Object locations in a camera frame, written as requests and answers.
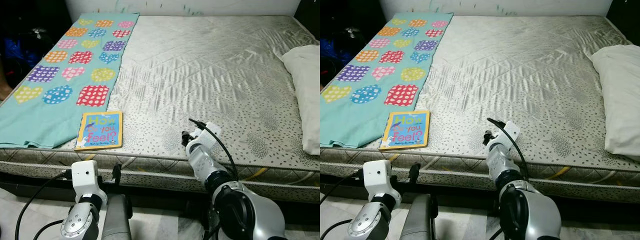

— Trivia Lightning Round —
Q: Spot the blue yellow children's book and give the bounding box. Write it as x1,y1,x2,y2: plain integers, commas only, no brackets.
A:
74,110,124,152
378,110,431,151

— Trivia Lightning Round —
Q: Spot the blue bag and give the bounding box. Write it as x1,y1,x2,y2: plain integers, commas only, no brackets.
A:
5,37,33,63
321,39,346,63

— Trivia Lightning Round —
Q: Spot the grey quilted mattress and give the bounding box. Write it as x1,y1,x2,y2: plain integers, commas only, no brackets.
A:
0,14,320,203
320,14,640,203

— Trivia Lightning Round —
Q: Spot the white pillow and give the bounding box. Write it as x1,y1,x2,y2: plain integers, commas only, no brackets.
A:
281,45,320,156
590,44,640,162

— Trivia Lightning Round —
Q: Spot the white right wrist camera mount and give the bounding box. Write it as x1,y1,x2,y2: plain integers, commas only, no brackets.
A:
497,120,522,146
194,121,222,150

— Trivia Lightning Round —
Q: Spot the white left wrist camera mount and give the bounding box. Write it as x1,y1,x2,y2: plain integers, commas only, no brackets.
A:
71,160,108,203
362,160,402,203

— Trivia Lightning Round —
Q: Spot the dark bed base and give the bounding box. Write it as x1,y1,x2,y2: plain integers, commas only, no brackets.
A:
320,172,640,228
0,172,320,228

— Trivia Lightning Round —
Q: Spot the teal blanket with colourful hearts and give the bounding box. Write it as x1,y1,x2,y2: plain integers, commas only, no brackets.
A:
320,12,454,149
0,12,141,149

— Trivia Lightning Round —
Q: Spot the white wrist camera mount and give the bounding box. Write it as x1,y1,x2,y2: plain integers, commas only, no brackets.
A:
497,120,522,146
362,160,402,203
194,121,222,150
71,160,108,203

